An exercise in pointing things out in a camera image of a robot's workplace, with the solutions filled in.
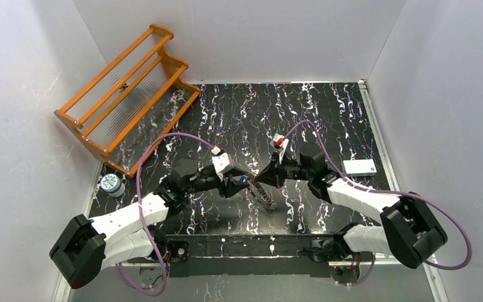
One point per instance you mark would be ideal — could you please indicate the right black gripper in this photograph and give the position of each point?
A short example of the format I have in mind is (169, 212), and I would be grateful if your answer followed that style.
(276, 172)

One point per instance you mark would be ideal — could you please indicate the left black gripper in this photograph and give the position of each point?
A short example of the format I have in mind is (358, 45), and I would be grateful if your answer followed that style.
(230, 183)

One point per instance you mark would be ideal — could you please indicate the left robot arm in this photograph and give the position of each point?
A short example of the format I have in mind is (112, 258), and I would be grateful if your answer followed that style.
(112, 233)

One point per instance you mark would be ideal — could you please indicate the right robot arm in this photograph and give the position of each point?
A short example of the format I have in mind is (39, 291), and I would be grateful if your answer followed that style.
(406, 227)

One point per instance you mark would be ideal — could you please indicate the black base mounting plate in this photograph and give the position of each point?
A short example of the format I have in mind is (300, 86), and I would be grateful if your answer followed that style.
(259, 255)

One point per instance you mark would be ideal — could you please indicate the white box red label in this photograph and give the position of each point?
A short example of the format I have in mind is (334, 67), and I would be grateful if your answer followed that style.
(359, 167)

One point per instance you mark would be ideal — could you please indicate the small patterned round jar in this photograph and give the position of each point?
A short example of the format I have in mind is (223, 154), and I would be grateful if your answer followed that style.
(112, 185)

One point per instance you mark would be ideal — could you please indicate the orange wooden rack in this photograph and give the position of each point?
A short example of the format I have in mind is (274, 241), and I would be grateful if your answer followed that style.
(136, 98)

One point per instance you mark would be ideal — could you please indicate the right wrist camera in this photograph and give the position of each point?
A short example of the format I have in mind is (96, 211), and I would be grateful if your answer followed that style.
(280, 143)

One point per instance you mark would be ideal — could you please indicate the aluminium frame rail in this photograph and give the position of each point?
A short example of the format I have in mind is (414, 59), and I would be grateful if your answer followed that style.
(80, 258)

